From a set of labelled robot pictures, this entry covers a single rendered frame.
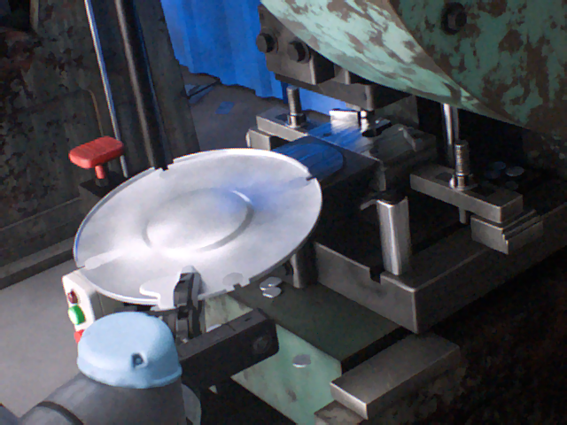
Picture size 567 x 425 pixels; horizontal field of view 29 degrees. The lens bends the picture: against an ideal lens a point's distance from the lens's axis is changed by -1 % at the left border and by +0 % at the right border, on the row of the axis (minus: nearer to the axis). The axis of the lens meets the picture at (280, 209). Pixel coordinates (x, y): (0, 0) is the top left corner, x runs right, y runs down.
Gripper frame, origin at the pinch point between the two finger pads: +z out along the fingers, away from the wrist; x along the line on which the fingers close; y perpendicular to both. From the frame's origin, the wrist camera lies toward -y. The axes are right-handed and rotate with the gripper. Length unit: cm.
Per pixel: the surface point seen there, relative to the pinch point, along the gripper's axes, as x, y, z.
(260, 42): -15.8, -8.7, 24.8
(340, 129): 0.4, -16.7, 31.6
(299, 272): 10.1, -9.7, 14.2
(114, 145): 2.7, 15.2, 40.5
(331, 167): -0.8, -15.2, 19.3
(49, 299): 84, 62, 126
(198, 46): 81, 34, 274
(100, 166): 5.3, 17.7, 40.0
